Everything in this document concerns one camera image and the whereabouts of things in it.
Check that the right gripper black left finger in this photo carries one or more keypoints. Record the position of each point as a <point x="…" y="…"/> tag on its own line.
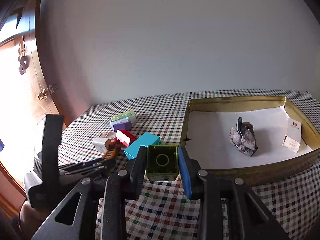
<point x="138" y="172"/>

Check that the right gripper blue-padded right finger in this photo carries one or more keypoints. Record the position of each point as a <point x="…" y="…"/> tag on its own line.
<point x="189" y="169"/>

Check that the green toy building block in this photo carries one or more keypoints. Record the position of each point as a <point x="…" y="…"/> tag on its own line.
<point x="162" y="163"/>

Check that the teal toy building block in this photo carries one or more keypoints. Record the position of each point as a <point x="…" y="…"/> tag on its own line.
<point x="145" y="139"/>

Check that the brown wooden comb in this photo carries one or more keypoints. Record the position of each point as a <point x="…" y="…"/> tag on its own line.
<point x="112" y="154"/>

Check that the red toy building block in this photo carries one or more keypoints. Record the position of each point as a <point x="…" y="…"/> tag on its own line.
<point x="125" y="137"/>

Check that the copper framed picture tin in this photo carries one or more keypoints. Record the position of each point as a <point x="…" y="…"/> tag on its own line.
<point x="108" y="135"/>

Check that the white power adapter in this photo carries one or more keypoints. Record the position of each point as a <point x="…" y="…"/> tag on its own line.
<point x="101" y="144"/>

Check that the person's left hand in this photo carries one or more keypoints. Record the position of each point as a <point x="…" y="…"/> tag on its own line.
<point x="31" y="219"/>

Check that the white paper tray liner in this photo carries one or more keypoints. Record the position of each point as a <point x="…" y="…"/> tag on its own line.
<point x="209" y="143"/>

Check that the checkered tablecloth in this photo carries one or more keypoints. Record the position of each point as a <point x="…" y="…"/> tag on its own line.
<point x="162" y="210"/>

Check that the purple cube block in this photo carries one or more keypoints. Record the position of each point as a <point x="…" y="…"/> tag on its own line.
<point x="125" y="125"/>

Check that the clear floss pick box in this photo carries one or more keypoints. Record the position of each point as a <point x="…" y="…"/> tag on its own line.
<point x="123" y="117"/>

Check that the gold rectangular tin tray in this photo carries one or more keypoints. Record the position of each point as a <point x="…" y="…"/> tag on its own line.
<point x="259" y="174"/>

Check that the wooden door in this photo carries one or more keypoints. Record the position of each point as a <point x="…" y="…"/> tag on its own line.
<point x="21" y="109"/>

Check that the brass door knob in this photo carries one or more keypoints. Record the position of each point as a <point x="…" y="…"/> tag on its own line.
<point x="43" y="94"/>

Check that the small white paper packet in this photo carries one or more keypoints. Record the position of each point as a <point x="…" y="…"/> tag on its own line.
<point x="291" y="144"/>

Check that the hanging door ornament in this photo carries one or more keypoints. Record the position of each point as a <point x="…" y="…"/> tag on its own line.
<point x="23" y="58"/>

